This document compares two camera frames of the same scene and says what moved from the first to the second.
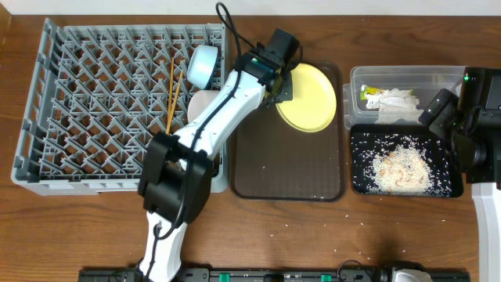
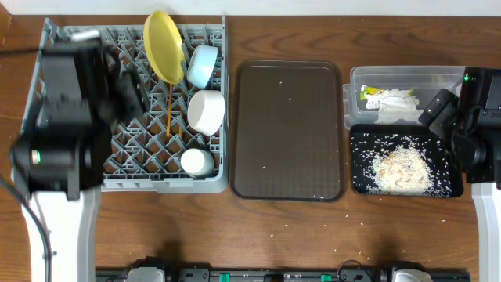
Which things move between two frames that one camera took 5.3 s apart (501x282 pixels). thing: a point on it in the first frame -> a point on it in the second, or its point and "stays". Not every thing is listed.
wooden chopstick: (167, 125) stays
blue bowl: (200, 67) stays
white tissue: (394, 106) stays
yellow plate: (314, 99) -> (164, 48)
